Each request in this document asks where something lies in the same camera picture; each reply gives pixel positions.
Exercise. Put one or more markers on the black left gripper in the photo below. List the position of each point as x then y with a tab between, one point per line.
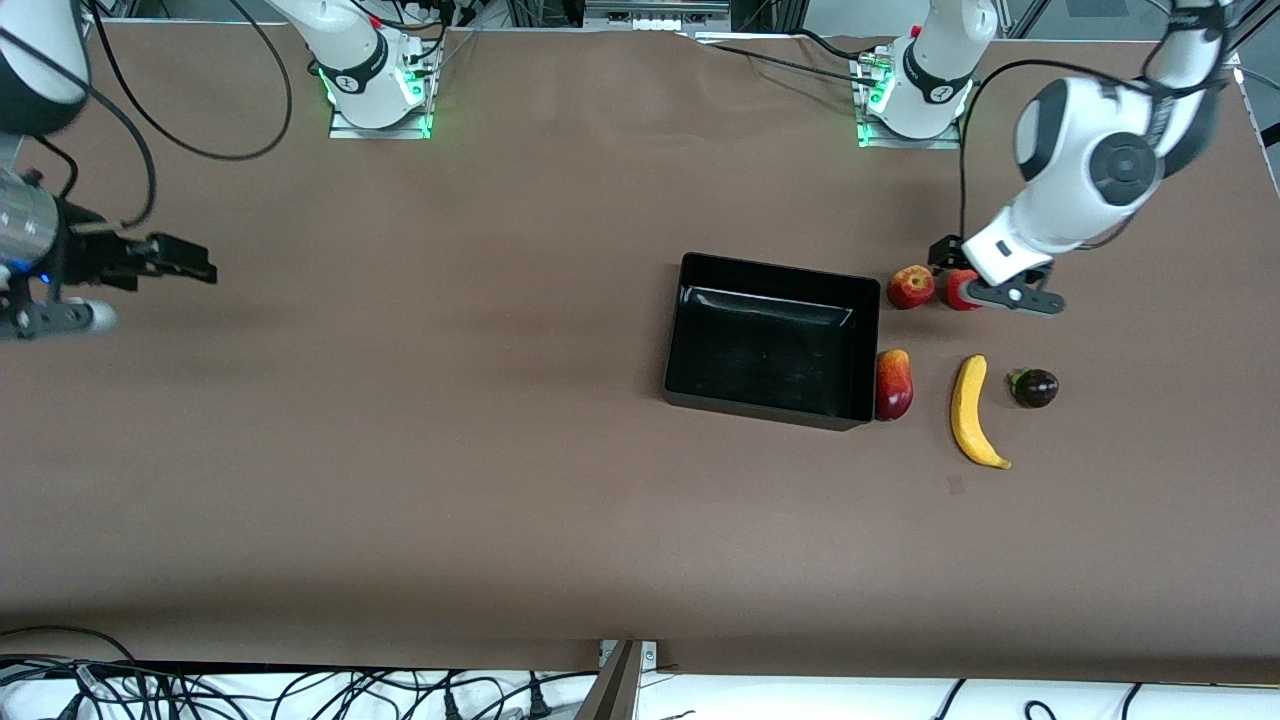
944	252

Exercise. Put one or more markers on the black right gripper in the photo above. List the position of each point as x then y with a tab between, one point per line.
88	255

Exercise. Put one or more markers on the red yellow apple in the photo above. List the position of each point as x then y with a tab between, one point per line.
910	288

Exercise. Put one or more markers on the yellow banana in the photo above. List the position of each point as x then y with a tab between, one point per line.
966	410

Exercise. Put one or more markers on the black plastic box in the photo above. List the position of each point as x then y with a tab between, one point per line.
770	355

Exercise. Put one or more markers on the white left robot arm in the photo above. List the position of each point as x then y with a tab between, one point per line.
1090	150

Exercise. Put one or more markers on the grey equipment box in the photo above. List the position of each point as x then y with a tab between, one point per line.
655	10

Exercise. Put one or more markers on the red pomegranate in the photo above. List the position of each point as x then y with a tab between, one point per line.
958	292

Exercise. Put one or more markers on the red yellow mango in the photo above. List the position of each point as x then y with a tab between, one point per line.
895	385

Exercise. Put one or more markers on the dark purple eggplant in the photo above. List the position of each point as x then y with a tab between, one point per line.
1036	389

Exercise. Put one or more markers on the brown table cover sheet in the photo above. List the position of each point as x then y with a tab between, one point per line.
500	560

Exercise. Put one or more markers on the dark metal profile bar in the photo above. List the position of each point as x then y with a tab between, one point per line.
612	695

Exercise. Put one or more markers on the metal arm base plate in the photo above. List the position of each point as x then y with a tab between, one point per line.
880	142
345	131

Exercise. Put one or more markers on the aluminium frame strut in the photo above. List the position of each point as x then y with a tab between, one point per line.
1255	25

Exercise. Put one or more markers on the metal table bracket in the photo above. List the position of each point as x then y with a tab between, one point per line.
648	653

